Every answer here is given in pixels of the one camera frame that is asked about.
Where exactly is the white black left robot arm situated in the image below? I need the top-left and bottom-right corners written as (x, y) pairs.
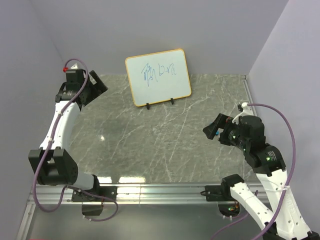
top-left (28, 68), bottom-right (108, 201)

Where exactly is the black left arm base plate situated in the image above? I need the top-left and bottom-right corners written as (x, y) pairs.
top-left (71, 186), bottom-right (118, 203)

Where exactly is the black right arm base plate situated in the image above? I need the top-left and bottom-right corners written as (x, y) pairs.
top-left (200, 185), bottom-right (233, 202)

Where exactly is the yellow framed whiteboard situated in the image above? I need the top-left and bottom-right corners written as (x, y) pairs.
top-left (125, 48), bottom-right (192, 107)

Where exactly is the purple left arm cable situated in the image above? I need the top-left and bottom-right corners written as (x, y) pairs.
top-left (32, 58), bottom-right (119, 222)

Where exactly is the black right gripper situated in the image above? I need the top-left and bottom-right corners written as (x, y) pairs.
top-left (202, 112), bottom-right (248, 150)

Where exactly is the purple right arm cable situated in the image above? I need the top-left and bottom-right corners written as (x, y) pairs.
top-left (209, 102), bottom-right (297, 240)

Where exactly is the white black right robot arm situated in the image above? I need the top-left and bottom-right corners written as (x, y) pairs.
top-left (203, 113), bottom-right (320, 240)

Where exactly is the aluminium right side rail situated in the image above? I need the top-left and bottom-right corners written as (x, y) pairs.
top-left (241, 75), bottom-right (257, 116)

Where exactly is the aluminium front mounting rail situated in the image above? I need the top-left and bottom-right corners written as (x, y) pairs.
top-left (27, 182), bottom-right (271, 205)

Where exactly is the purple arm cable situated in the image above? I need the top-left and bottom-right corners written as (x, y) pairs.
top-left (209, 102), bottom-right (297, 240)
top-left (32, 58), bottom-right (119, 222)

